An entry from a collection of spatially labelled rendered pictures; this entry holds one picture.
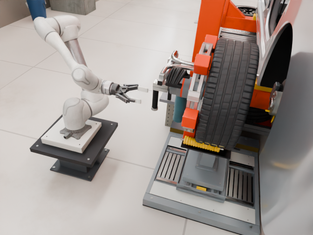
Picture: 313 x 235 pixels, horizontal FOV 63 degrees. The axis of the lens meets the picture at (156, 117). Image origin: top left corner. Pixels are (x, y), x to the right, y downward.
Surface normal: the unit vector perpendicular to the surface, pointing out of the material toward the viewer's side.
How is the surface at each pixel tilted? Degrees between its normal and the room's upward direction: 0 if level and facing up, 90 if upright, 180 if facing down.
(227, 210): 0
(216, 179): 0
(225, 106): 69
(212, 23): 90
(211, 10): 90
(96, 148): 0
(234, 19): 90
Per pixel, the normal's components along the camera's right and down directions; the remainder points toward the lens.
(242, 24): -0.29, 0.58
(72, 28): 0.78, 0.08
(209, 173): 0.06, -0.79
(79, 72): -0.07, 0.00
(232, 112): -0.26, 0.33
